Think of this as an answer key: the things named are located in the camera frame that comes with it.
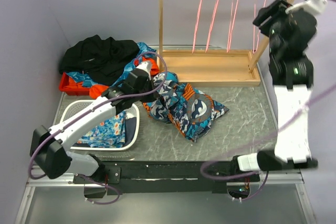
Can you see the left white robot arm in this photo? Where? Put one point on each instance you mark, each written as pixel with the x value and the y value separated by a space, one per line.
pixel 50 147

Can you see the orange garment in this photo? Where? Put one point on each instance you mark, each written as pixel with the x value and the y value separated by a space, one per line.
pixel 92 92

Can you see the white laundry basket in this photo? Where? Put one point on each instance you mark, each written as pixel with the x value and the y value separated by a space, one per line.
pixel 79 105

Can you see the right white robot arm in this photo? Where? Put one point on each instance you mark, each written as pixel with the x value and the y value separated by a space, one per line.
pixel 292 80

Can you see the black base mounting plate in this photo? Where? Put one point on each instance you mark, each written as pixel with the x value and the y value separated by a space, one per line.
pixel 159 177

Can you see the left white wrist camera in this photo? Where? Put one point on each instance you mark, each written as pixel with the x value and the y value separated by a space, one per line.
pixel 146 67

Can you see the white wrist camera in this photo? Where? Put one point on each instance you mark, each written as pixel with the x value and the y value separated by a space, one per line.
pixel 146 67
pixel 313 7

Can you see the blue orange patterned shorts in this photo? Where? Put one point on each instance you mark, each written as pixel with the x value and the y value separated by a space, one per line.
pixel 190 110

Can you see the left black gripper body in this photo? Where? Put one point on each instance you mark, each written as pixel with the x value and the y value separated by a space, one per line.
pixel 146 97

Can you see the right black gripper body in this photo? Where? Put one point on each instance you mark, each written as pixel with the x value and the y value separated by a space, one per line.
pixel 274 40

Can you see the blue floral garment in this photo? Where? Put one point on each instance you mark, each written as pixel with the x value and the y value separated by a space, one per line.
pixel 107 134

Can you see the wooden hanger rack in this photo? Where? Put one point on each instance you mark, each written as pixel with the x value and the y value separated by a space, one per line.
pixel 216 67

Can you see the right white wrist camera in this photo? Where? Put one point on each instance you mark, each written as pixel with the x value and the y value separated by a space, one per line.
pixel 313 7

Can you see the black garment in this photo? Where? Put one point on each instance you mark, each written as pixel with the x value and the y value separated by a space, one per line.
pixel 103 60

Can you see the dark navy garment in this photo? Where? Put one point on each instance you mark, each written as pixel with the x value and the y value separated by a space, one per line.
pixel 130 127

